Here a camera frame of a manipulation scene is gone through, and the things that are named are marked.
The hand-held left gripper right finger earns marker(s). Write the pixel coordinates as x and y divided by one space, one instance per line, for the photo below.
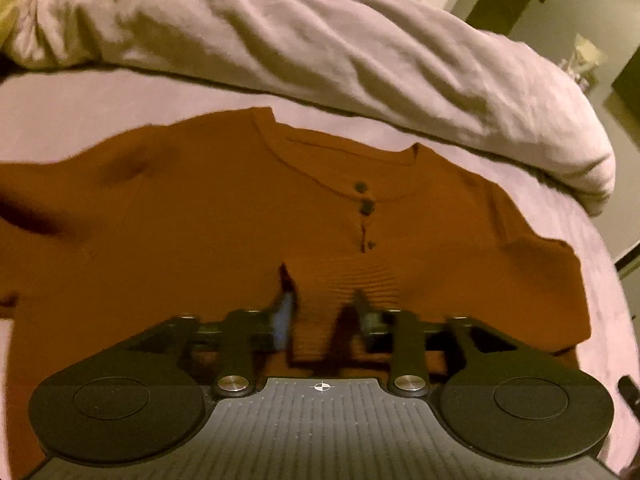
361 312

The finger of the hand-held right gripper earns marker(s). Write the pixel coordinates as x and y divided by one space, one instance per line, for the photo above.
629 389

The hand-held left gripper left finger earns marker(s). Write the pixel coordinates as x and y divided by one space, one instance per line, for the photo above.
284 316

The rust orange knit sweater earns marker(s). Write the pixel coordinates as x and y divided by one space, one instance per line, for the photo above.
200 220

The lilac bed cover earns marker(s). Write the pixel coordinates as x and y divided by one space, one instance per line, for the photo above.
597 310

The lilac crumpled duvet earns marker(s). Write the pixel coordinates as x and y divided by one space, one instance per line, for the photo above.
300 35

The small white lamp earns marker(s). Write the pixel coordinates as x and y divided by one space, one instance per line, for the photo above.
586 57

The white door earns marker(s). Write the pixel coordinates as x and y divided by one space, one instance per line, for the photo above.
565 5

